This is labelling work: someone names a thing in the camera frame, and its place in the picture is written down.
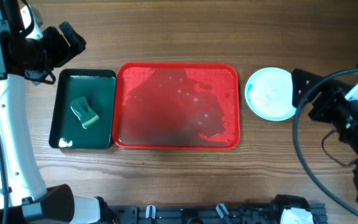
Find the green yellow sponge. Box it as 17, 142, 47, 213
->
70, 96, 99, 129

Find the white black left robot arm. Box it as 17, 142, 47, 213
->
0, 1, 117, 223

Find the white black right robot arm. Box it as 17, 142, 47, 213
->
291, 62, 358, 218

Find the dark green tray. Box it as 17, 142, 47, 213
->
48, 69, 116, 149

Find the red plastic tray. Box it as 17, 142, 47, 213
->
111, 62, 241, 151

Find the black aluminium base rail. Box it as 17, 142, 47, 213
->
104, 202, 328, 224

